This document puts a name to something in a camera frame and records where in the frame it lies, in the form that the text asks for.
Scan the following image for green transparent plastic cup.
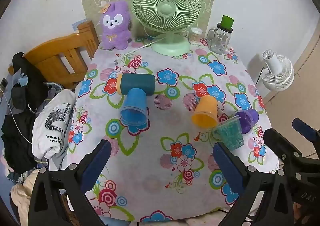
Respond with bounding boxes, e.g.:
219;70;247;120
215;117;245;151

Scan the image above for black clothing pile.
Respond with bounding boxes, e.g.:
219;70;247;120
1;52;50;174

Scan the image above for green desk fan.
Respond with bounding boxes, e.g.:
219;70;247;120
131;0;203;56

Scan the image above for orange plastic cup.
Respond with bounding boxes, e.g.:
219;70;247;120
191;95;218;130

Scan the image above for white charging cable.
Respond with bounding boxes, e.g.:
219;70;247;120
0;88;33;145

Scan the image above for wooden chair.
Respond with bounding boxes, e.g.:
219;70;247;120
7;21;100;90

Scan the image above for dark teal tumbler orange lid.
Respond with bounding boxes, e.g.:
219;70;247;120
117;73;156;96

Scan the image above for white printed t-shirt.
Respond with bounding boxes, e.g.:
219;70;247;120
32;89;77;160

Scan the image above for white circulator fan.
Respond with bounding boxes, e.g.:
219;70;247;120
261;50;295;91

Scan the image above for glass jar mug green lid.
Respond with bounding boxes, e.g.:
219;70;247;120
206;15;234;54

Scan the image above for blue plastic cup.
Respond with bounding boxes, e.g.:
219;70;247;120
119;88;148;128

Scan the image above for purple plastic cup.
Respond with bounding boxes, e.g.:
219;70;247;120
234;109;259;134

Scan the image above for black fan power cord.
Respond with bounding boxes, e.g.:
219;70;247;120
254;67;266;86

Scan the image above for purple plush bunny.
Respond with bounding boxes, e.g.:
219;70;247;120
99;0;132;51

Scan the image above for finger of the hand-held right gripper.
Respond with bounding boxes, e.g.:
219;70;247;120
292;118;320;143
263;128;308;166

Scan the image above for floral tablecloth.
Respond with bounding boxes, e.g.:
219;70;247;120
66;37;279;224

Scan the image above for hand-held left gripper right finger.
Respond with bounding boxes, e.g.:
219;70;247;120
212;142;295;226

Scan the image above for cream cloth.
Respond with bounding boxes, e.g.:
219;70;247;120
10;168;42;226

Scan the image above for cotton swab container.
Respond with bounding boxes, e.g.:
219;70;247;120
189;27;202;45

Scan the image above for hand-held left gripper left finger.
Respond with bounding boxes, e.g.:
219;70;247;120
27;139;112;226

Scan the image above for white fan power cord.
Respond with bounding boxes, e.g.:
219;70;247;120
116;36;164;64

